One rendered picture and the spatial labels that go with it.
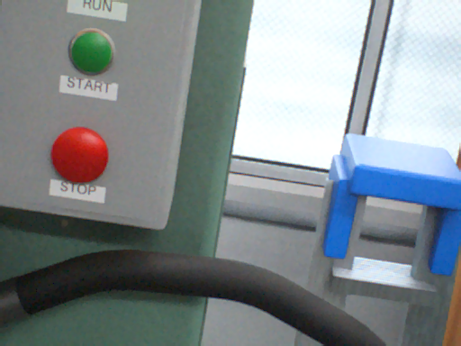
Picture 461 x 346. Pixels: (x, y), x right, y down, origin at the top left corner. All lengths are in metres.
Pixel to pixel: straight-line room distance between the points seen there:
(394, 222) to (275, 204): 0.26
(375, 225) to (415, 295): 0.70
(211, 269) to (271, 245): 1.51
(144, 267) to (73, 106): 0.11
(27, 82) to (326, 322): 0.22
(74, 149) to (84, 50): 0.05
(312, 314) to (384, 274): 0.81
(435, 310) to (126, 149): 0.95
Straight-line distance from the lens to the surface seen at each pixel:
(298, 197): 2.01
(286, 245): 2.05
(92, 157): 0.49
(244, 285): 0.54
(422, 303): 1.35
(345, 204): 1.29
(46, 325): 0.61
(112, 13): 0.48
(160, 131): 0.49
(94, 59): 0.48
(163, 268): 0.54
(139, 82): 0.48
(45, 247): 0.59
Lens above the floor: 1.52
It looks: 19 degrees down
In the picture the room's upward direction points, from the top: 9 degrees clockwise
